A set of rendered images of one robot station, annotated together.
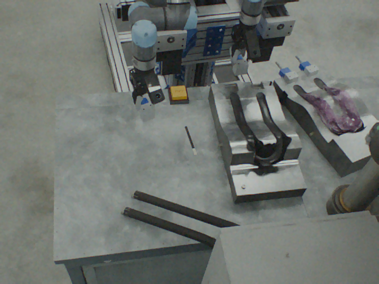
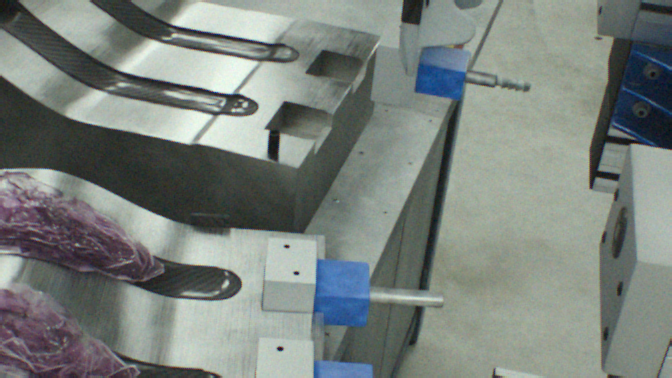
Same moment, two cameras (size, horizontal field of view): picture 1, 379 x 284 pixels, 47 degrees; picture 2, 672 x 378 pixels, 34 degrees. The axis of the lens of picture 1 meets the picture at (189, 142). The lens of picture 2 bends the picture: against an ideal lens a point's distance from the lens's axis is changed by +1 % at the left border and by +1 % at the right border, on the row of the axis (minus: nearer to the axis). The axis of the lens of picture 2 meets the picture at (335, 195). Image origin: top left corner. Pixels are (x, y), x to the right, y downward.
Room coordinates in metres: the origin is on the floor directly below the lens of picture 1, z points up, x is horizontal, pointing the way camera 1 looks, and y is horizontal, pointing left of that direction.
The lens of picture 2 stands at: (1.70, -0.90, 1.36)
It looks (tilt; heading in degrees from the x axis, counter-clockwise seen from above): 35 degrees down; 120
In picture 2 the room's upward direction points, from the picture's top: 6 degrees clockwise
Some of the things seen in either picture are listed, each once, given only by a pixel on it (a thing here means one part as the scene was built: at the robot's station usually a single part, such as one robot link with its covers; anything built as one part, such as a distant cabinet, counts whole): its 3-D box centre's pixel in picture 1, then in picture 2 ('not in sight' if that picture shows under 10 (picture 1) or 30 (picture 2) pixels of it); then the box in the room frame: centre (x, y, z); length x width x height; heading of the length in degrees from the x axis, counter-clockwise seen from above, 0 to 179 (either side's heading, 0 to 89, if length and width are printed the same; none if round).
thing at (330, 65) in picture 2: (230, 89); (334, 84); (1.24, -0.14, 0.87); 0.05 x 0.05 x 0.04; 16
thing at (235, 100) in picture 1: (259, 122); (98, 15); (1.05, -0.25, 0.92); 0.35 x 0.16 x 0.09; 16
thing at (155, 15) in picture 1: (145, 20); not in sight; (1.13, 0.20, 1.25); 0.11 x 0.11 x 0.08; 17
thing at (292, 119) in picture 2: (256, 88); (297, 139); (1.27, -0.24, 0.87); 0.05 x 0.05 x 0.04; 16
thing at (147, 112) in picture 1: (141, 102); not in sight; (1.05, 0.20, 0.93); 0.13 x 0.05 x 0.05; 34
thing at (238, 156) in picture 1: (255, 133); (90, 55); (1.03, -0.25, 0.87); 0.50 x 0.26 x 0.14; 16
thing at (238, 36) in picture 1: (245, 31); not in sight; (1.35, -0.15, 1.09); 0.09 x 0.08 x 0.12; 22
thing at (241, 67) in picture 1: (237, 59); (453, 73); (1.36, -0.14, 0.93); 0.13 x 0.05 x 0.05; 22
